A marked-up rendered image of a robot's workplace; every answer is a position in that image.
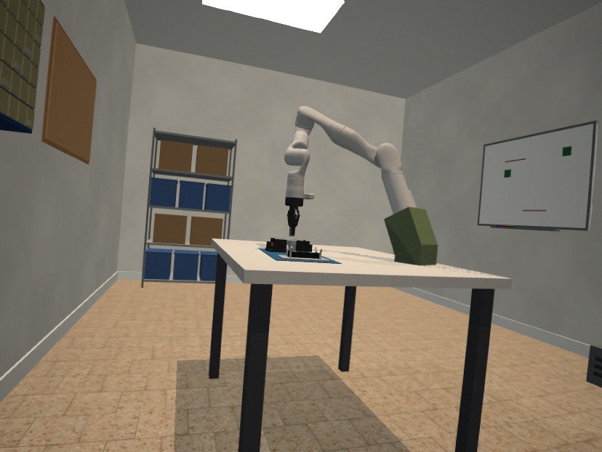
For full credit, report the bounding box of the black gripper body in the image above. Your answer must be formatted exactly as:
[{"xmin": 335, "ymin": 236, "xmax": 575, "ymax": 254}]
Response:
[{"xmin": 285, "ymin": 197, "xmax": 303, "ymax": 217}]

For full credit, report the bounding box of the grey rectangular cover with black slots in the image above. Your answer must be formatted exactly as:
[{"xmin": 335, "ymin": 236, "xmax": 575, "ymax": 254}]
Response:
[{"xmin": 283, "ymin": 239, "xmax": 302, "ymax": 251}]

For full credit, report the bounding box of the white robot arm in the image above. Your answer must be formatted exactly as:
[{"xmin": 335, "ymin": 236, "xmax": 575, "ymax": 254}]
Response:
[{"xmin": 284, "ymin": 106, "xmax": 416, "ymax": 214}]

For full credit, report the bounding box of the blue flat mat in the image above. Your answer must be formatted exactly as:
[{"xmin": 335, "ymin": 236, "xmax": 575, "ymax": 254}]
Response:
[{"xmin": 259, "ymin": 238, "xmax": 342, "ymax": 264}]

